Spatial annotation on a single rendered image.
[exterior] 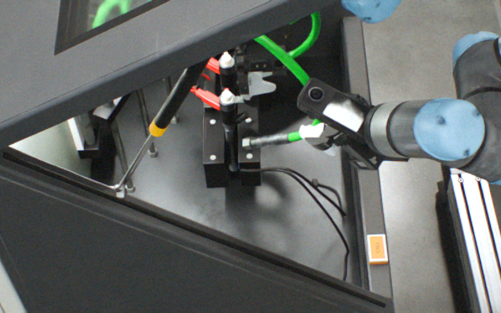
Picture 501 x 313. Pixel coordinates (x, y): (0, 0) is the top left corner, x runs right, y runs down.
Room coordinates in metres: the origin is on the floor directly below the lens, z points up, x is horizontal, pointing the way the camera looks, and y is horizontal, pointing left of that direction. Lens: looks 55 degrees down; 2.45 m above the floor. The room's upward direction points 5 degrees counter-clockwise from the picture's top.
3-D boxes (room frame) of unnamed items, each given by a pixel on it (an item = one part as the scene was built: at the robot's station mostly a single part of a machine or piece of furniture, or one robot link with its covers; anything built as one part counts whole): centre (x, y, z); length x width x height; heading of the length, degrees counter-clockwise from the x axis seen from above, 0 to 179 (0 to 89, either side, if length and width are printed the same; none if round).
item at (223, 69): (1.13, 0.01, 0.99); 0.05 x 0.03 x 0.21; 87
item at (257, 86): (1.03, -0.03, 1.15); 0.06 x 0.03 x 0.09; 87
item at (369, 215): (1.04, -0.22, 0.87); 0.62 x 0.04 x 0.16; 177
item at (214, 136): (1.17, 0.01, 0.91); 0.34 x 0.10 x 0.15; 177
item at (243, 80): (1.03, -0.01, 1.19); 0.05 x 0.02 x 0.09; 177
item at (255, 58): (1.05, -0.04, 1.25); 0.09 x 0.08 x 0.12; 87
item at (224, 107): (1.05, 0.01, 0.99); 0.05 x 0.03 x 0.21; 87
